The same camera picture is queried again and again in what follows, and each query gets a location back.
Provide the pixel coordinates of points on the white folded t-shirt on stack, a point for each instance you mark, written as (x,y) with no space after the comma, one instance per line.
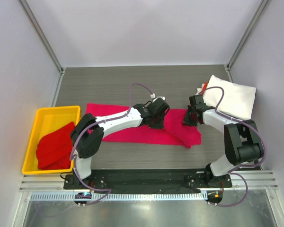
(230,98)

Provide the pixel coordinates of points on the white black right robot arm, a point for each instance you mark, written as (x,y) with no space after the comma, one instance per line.
(242,144)

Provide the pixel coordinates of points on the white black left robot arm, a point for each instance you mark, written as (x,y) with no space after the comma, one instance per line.
(87,135)

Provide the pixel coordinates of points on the left aluminium frame post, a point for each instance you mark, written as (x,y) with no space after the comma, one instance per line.
(29,13)

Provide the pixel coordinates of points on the pink t-shirt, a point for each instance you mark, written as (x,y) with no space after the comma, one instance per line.
(175,132)

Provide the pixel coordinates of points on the orange folded t-shirt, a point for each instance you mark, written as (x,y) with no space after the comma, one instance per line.
(204,87)

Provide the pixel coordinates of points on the red t-shirt in bin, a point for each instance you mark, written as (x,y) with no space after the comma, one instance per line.
(53,150)

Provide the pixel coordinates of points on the right aluminium frame post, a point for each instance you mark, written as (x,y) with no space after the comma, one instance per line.
(248,32)

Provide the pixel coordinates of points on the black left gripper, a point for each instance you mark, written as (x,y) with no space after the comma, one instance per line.
(160,125)

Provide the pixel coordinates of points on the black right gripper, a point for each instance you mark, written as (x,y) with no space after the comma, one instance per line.
(189,117)

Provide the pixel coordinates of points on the yellow plastic bin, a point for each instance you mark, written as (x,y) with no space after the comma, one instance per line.
(48,120)

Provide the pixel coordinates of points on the white slotted cable duct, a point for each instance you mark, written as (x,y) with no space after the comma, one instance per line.
(84,196)

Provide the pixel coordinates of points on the aluminium frame post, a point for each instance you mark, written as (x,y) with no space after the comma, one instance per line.
(248,32)
(29,13)

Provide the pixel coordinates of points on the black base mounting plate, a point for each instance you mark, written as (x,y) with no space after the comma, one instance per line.
(156,181)

